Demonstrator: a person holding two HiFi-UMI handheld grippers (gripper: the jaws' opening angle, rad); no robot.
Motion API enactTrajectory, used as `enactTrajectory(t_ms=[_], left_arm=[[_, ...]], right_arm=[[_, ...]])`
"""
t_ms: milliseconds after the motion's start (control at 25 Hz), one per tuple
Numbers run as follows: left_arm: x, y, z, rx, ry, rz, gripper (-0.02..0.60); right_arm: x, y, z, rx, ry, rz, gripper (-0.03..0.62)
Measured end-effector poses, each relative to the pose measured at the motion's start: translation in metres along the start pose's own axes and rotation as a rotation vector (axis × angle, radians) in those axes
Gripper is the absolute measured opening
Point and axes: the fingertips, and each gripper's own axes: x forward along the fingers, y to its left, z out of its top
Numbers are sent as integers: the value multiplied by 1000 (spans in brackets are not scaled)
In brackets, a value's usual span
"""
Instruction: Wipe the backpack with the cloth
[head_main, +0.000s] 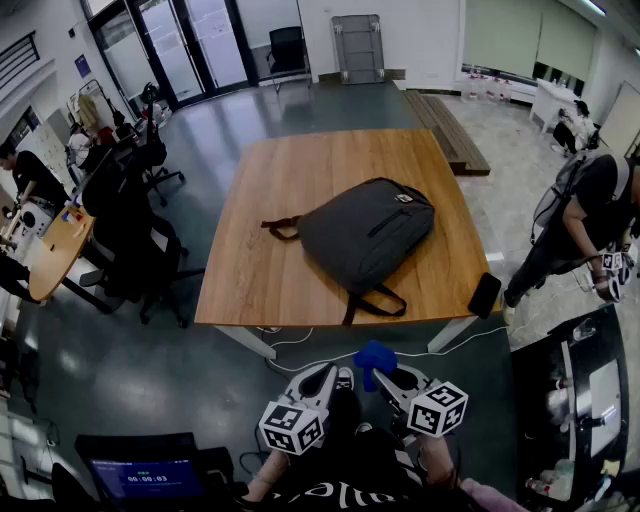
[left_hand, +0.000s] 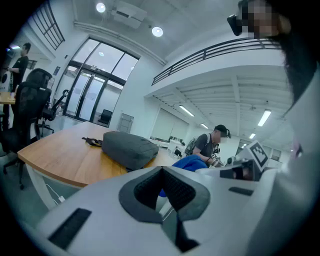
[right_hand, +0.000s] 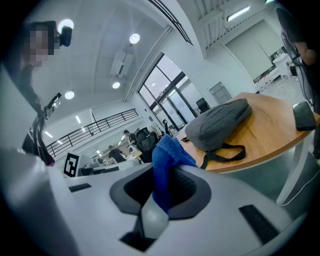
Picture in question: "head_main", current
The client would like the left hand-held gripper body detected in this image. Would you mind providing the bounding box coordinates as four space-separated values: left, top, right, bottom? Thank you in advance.
258 392 331 456

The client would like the grey folded table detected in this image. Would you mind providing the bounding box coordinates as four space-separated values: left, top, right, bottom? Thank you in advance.
330 13 387 85

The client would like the person's right forearm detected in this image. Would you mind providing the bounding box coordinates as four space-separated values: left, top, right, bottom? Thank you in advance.
417 435 459 489

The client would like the black phone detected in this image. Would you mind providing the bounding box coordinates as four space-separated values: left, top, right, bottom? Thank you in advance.
467 272 503 320

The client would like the grey bag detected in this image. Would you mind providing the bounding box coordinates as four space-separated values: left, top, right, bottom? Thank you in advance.
260 177 436 327

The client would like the white desk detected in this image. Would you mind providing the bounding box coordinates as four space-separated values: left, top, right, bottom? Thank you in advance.
529 78 585 135

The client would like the wooden bench platform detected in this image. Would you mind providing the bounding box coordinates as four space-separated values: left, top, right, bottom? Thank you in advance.
402 88 493 177

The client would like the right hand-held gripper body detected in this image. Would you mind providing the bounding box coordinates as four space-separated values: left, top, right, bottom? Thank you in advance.
392 381 470 447

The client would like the black framed glass door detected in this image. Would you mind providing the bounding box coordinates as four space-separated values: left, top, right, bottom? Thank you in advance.
89 0 261 109

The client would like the blue cloth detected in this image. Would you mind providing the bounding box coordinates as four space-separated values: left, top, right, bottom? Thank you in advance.
352 339 399 394

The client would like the black cart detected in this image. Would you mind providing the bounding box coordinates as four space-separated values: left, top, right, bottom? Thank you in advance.
509 303 632 506

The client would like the person's black clothing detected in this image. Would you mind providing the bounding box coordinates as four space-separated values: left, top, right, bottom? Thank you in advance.
234 384 471 512

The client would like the tablet with blue screen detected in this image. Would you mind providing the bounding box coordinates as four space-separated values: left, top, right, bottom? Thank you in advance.
74 432 207 506

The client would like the person's pink cardigan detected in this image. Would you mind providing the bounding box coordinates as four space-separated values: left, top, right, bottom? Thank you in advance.
459 477 526 512

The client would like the black office chair with headrest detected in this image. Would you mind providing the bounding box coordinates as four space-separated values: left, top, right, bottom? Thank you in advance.
134 82 187 207

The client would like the white floor cable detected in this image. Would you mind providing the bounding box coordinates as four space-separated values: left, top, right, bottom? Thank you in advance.
264 324 509 374

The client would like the round wooden table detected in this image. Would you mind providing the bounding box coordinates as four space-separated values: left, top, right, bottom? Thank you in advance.
27 204 97 304

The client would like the white table leg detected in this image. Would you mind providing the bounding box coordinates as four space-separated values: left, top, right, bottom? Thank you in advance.
427 315 484 354
214 323 277 360

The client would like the black mesh office chair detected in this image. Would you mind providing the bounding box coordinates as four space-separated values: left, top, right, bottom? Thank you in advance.
92 199 207 330
81 149 151 221

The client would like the black visitor chair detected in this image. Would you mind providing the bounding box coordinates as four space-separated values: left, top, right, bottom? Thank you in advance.
264 25 313 94

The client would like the white board panel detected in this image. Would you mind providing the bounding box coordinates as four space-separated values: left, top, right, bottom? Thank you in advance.
597 79 640 159

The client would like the pale green roller blind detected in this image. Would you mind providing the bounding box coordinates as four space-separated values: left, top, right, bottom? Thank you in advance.
463 0 542 80
536 13 599 82

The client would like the person's left forearm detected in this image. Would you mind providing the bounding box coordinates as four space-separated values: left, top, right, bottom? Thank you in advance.
244 451 292 504

